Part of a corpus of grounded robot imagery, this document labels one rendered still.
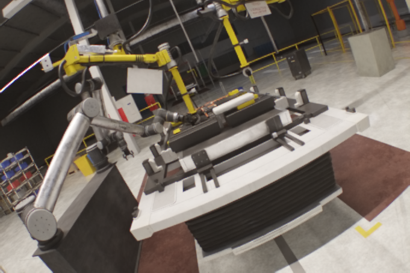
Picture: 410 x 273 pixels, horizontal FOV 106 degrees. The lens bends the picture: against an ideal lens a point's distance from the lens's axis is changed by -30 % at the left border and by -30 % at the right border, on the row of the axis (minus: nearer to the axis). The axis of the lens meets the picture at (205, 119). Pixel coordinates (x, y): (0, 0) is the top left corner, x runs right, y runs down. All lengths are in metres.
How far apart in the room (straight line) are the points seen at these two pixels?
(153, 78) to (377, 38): 4.94
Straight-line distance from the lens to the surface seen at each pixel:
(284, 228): 1.54
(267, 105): 1.83
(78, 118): 1.60
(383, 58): 5.79
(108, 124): 1.96
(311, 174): 1.50
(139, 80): 2.02
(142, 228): 1.39
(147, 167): 1.94
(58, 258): 1.78
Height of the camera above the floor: 1.49
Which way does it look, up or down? 11 degrees down
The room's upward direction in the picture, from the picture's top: 24 degrees counter-clockwise
